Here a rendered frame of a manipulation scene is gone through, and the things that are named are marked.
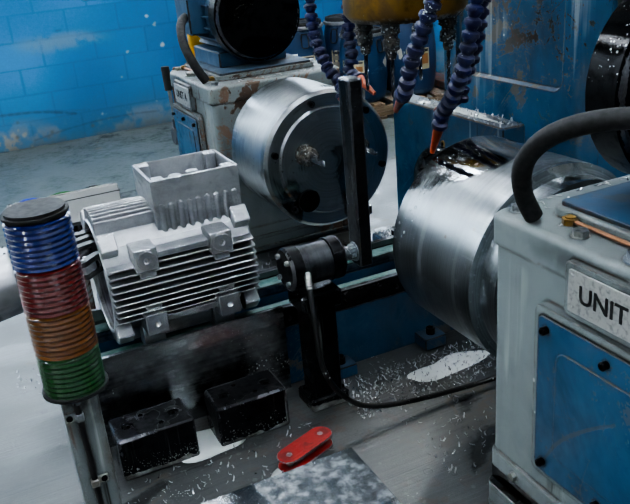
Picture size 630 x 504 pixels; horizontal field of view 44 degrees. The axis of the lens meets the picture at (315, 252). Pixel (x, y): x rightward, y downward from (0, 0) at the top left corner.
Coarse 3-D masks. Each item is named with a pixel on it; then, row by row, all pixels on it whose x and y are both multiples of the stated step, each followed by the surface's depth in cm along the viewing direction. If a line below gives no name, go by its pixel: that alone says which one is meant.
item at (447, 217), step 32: (448, 160) 95; (480, 160) 92; (512, 160) 90; (544, 160) 88; (576, 160) 88; (416, 192) 96; (448, 192) 91; (480, 192) 88; (512, 192) 84; (544, 192) 84; (416, 224) 94; (448, 224) 89; (480, 224) 85; (416, 256) 94; (448, 256) 89; (480, 256) 85; (416, 288) 97; (448, 288) 89; (480, 288) 86; (448, 320) 95; (480, 320) 88
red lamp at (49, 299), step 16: (16, 272) 71; (48, 272) 70; (64, 272) 71; (80, 272) 73; (32, 288) 70; (48, 288) 70; (64, 288) 71; (80, 288) 73; (32, 304) 71; (48, 304) 71; (64, 304) 71; (80, 304) 73
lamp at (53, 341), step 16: (32, 320) 72; (48, 320) 71; (64, 320) 72; (80, 320) 73; (32, 336) 73; (48, 336) 72; (64, 336) 72; (80, 336) 73; (96, 336) 76; (48, 352) 73; (64, 352) 73; (80, 352) 74
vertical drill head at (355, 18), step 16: (352, 0) 109; (368, 0) 107; (384, 0) 105; (400, 0) 105; (416, 0) 105; (448, 0) 106; (464, 0) 109; (352, 16) 110; (368, 16) 107; (384, 16) 106; (400, 16) 106; (416, 16) 106; (448, 16) 108; (368, 32) 116; (384, 32) 109; (448, 32) 113; (368, 48) 117; (384, 48) 110; (448, 48) 114; (448, 64) 115; (368, 80) 119; (448, 80) 116
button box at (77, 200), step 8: (104, 184) 124; (112, 184) 124; (72, 192) 122; (80, 192) 122; (88, 192) 122; (96, 192) 123; (104, 192) 123; (112, 192) 124; (64, 200) 121; (72, 200) 121; (80, 200) 122; (88, 200) 122; (96, 200) 123; (104, 200) 123; (112, 200) 124; (72, 208) 121; (80, 208) 122; (72, 216) 121; (72, 224) 121; (80, 224) 124
